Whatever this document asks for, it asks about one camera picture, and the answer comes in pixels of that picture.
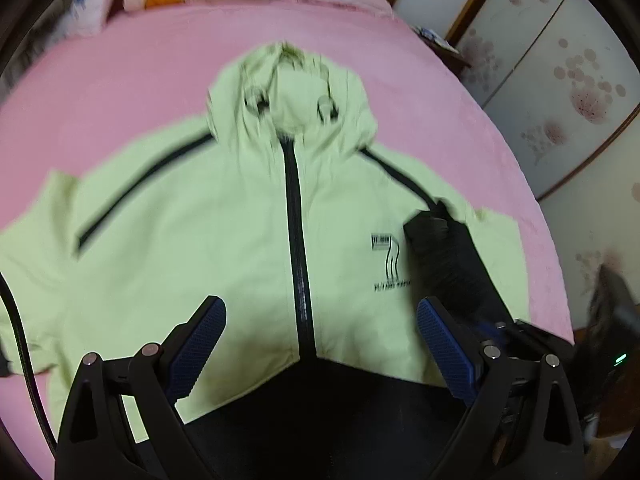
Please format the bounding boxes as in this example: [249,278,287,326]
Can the white cartoon pillow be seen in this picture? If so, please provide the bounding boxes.
[32,0,114,38]

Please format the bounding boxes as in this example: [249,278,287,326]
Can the black cable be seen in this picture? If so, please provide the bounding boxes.
[0,271,59,456]

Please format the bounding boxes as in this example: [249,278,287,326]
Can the pink bed sheet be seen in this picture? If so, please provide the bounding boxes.
[1,1,572,479]

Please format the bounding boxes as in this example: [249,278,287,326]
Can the floral sliding wardrobe door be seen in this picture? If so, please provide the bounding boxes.
[456,0,639,197]

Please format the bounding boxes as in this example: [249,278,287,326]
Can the dark wooden nightstand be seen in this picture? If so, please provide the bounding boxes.
[421,40,471,78]

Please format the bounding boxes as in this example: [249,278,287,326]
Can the light green hooded jacket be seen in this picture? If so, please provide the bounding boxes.
[1,44,528,425]

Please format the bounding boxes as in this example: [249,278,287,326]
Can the papers on nightstand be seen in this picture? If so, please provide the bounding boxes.
[413,26,458,53]

